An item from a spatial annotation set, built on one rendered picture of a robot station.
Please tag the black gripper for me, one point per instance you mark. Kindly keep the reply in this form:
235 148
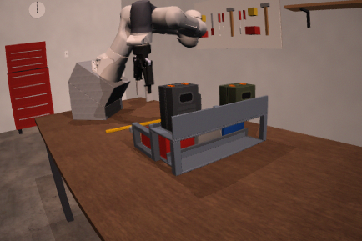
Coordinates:
145 67

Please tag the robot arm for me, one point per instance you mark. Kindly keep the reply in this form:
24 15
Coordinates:
144 18

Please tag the red bin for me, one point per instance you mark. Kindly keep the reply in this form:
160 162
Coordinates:
164 144

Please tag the blue open bin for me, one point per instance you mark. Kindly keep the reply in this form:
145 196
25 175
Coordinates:
232 128

